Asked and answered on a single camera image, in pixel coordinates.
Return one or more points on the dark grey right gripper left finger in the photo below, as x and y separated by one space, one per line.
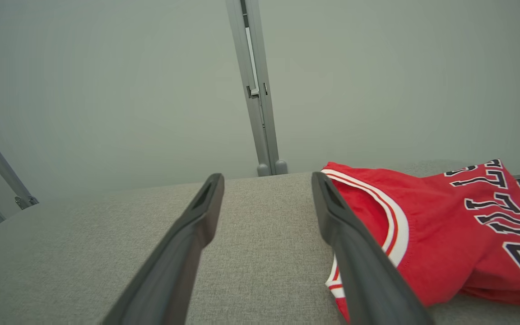
169 257

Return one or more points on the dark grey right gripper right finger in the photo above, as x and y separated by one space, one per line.
364 266

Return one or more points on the red basketball jersey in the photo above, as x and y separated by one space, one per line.
445 234

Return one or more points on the grey metal partition post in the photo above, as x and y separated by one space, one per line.
264 135
2 167

